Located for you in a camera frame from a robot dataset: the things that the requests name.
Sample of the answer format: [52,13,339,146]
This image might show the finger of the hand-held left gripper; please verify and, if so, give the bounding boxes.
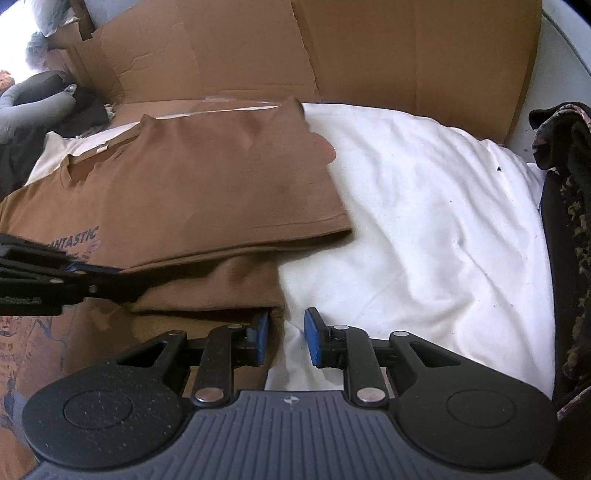
[65,262,155,305]

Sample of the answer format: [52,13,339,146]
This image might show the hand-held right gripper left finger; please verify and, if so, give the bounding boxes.
[117,308,271,408]

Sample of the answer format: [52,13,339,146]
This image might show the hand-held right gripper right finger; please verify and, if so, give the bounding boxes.
[303,307,455,408]

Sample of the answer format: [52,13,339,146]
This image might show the brown printed t-shirt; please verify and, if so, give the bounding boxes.
[0,96,354,480]

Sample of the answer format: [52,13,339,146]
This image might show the black cloth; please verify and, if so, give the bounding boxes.
[0,85,114,197]

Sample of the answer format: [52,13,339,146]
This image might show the cream bear printed blanket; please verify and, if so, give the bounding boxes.
[28,102,555,398]

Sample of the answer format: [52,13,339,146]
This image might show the grey neck pillow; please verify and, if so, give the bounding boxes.
[0,71,78,145]

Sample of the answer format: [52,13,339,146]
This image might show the folded cardboard sheet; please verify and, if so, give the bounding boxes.
[46,0,543,144]

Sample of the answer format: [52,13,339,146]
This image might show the leopard print cloth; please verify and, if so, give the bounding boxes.
[531,104,591,416]

